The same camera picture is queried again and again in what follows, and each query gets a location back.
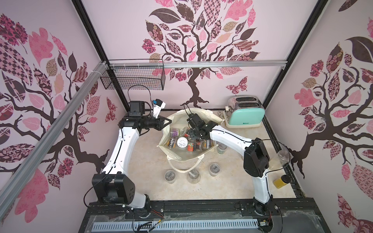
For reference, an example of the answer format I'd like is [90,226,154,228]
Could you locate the white slotted cable duct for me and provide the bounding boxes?
[90,219,258,233]

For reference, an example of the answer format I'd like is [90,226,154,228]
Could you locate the clear jar sandy contents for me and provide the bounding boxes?
[269,147,290,170]

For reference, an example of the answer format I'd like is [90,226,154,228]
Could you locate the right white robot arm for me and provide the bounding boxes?
[187,114,275,216]

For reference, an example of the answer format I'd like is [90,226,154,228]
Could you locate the aluminium rail wall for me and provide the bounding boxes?
[1,61,108,218]
[110,60,288,69]

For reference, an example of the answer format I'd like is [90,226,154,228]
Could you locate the purple label small jar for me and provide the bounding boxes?
[170,128,180,138]

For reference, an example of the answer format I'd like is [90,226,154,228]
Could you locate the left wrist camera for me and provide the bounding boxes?
[153,99,166,118]

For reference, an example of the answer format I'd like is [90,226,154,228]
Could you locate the mint green toaster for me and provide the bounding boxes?
[223,95,265,129]

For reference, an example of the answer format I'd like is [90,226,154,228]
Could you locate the clear seed jar striped lid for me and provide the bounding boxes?
[187,169,201,184]

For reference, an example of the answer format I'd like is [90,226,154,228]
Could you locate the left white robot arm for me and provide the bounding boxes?
[92,99,172,213]

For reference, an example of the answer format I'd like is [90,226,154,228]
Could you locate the red label seed jar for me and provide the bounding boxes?
[187,140,197,152]

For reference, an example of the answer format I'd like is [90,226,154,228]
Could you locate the cream canvas tote bag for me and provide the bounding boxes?
[158,108,224,173]

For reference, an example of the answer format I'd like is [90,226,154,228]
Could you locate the silver tin can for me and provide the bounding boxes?
[176,137,188,149]

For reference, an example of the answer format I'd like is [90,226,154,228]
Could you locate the aluminium rail back wall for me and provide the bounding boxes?
[110,60,288,69]

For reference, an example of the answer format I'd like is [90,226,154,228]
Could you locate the clear seed jar grey lid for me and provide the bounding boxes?
[164,170,176,184]

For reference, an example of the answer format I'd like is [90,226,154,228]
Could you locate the yellow label seed jar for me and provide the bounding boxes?
[273,175,291,189]

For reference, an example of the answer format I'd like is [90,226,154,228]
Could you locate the black wire basket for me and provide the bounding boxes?
[101,58,166,90]

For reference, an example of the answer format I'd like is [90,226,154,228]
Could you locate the clear seed jar dark lid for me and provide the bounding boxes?
[209,163,221,177]

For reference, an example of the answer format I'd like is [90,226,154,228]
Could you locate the black base frame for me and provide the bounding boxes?
[79,198,330,233]

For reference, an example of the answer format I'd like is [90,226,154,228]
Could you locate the aluminium rail left wall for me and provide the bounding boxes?
[1,61,108,218]

